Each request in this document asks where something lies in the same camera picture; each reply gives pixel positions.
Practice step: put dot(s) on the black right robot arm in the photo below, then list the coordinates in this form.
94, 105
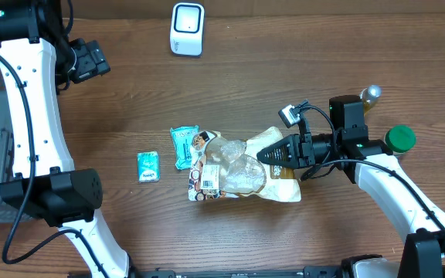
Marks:
372, 166

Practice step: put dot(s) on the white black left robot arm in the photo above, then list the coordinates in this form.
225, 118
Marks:
37, 59

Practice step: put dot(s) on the white black barcode scanner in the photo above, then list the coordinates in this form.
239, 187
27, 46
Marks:
186, 32

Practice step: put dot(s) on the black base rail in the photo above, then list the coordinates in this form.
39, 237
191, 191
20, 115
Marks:
238, 274

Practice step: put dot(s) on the small teal tissue pack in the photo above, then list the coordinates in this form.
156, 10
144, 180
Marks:
148, 166

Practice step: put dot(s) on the brown snack package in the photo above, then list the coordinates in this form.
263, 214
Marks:
229, 169

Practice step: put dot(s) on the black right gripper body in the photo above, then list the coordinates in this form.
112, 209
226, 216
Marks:
314, 149

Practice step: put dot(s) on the green lid jar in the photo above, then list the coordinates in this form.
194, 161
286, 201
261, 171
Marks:
400, 139

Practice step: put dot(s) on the yellow oil bottle silver cap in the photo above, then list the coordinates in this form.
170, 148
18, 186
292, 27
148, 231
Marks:
370, 96

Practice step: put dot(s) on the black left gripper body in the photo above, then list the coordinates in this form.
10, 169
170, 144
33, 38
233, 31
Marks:
92, 59

